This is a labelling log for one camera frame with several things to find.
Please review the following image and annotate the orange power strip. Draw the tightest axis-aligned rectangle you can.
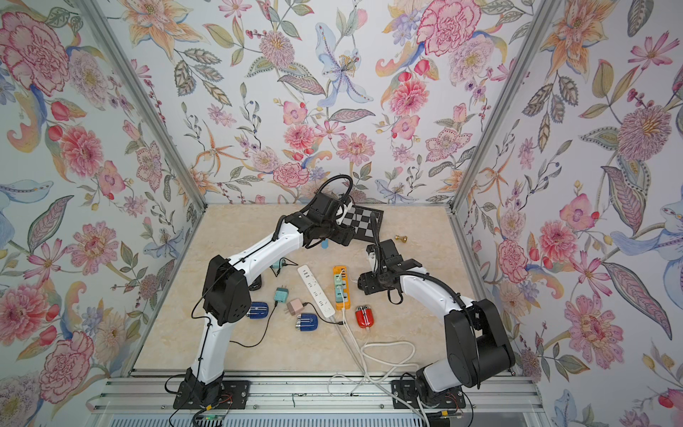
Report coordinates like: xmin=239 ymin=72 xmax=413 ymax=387
xmin=333 ymin=265 xmax=350 ymax=311

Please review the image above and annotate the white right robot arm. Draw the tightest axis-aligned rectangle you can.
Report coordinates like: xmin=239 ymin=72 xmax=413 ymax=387
xmin=358 ymin=240 xmax=516 ymax=406

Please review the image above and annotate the white power strip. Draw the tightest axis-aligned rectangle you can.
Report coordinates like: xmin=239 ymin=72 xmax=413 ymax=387
xmin=297 ymin=265 xmax=335 ymax=320

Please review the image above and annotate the black silver chessboard box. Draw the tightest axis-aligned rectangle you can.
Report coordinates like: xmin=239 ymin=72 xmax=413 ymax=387
xmin=341 ymin=205 xmax=384 ymax=243

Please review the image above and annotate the pink usb charger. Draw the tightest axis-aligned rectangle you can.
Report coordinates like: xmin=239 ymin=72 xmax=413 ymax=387
xmin=286 ymin=298 xmax=305 ymax=316

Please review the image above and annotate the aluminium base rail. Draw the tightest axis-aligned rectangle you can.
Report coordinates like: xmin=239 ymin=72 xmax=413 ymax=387
xmin=86 ymin=370 xmax=551 ymax=426

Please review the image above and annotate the aluminium frame post left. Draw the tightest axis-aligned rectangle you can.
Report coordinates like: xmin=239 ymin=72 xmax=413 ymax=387
xmin=74 ymin=0 xmax=208 ymax=212

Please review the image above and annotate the aluminium frame post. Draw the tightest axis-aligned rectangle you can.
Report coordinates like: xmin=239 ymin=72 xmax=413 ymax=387
xmin=74 ymin=0 xmax=208 ymax=212
xmin=450 ymin=0 xmax=561 ymax=212

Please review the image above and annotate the aluminium frame post right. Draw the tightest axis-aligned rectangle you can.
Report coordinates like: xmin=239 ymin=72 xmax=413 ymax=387
xmin=450 ymin=0 xmax=561 ymax=212

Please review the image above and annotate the black blue shaver cable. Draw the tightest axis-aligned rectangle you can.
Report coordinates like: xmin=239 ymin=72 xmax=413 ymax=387
xmin=228 ymin=301 xmax=279 ymax=349

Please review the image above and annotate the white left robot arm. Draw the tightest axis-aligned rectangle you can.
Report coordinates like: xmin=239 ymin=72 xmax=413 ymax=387
xmin=174 ymin=192 xmax=354 ymax=409

